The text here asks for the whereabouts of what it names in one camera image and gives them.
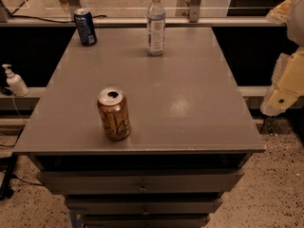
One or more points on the clear plastic water bottle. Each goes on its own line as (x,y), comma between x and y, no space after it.
(155,28)

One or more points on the grey drawer cabinet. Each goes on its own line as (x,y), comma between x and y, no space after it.
(190,131)

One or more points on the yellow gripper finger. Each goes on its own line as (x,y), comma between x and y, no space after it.
(287,84)
(280,13)

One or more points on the white pump dispenser bottle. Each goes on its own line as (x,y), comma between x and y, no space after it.
(15,82)

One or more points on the black stand leg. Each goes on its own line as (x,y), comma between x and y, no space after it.
(7,164)

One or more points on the blue soda can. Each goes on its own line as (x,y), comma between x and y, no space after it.
(84,23)

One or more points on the gold soda can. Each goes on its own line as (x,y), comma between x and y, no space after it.
(113,109)

